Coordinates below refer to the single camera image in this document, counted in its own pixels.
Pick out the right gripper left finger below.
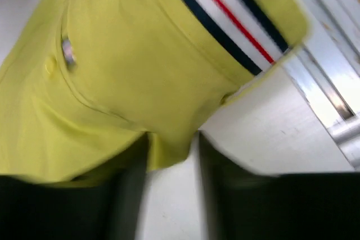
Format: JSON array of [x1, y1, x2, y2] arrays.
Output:
[[1, 134, 149, 239]]

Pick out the yellow trousers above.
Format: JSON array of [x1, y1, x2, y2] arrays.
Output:
[[1, 0, 308, 185]]

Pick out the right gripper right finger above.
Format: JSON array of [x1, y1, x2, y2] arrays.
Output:
[[198, 134, 359, 239]]

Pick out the metal side rail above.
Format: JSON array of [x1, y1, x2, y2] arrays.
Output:
[[284, 0, 359, 171]]

